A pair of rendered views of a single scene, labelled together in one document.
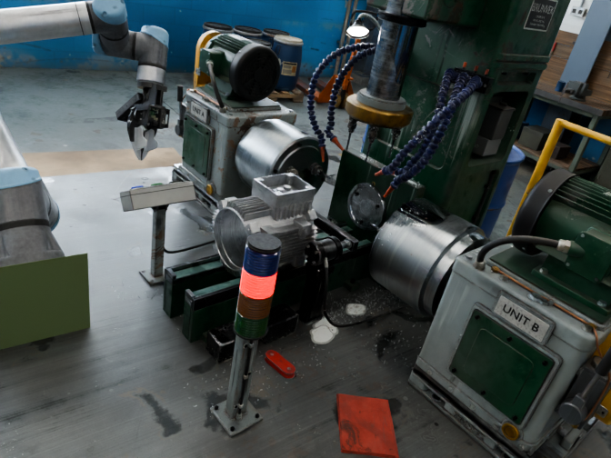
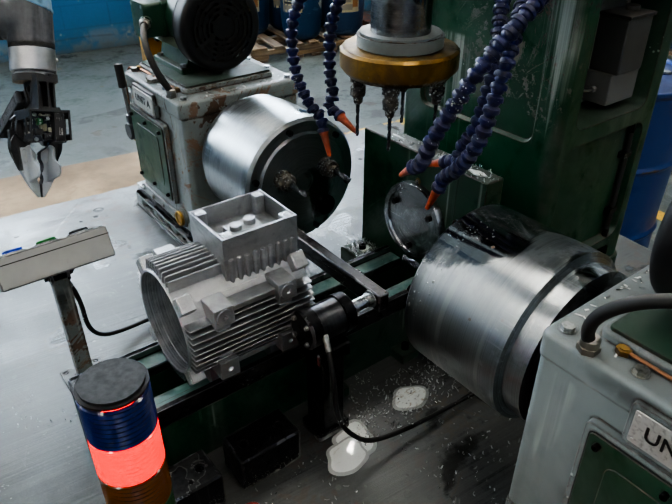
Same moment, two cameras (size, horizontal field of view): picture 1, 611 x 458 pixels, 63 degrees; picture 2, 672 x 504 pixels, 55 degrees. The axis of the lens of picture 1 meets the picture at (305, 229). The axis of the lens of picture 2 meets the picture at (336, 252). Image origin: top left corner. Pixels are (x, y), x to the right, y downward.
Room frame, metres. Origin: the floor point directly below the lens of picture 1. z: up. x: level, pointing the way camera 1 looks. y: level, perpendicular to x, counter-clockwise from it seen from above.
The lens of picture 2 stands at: (0.35, -0.18, 1.59)
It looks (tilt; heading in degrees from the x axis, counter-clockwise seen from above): 32 degrees down; 8
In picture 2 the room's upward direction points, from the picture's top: straight up
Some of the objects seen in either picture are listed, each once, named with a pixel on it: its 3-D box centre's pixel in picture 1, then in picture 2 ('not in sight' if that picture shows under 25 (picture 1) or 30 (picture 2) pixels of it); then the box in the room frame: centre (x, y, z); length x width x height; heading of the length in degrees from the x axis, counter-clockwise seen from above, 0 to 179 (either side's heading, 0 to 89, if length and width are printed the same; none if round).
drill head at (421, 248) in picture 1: (437, 263); (530, 321); (1.07, -0.34, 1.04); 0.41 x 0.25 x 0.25; 46
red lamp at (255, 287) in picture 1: (258, 278); (126, 443); (0.71, 0.06, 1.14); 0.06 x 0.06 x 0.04
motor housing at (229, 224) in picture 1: (264, 232); (225, 296); (1.10, 0.10, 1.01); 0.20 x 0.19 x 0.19; 135
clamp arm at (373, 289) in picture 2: (323, 224); (331, 265); (1.21, -0.04, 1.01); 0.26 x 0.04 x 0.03; 46
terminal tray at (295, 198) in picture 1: (282, 196); (244, 234); (1.13, 0.07, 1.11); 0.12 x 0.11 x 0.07; 135
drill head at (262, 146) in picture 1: (273, 157); (263, 156); (1.55, 0.15, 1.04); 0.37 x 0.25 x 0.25; 46
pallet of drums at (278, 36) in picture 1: (251, 62); (296, 3); (6.37, 1.08, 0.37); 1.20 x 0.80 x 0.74; 126
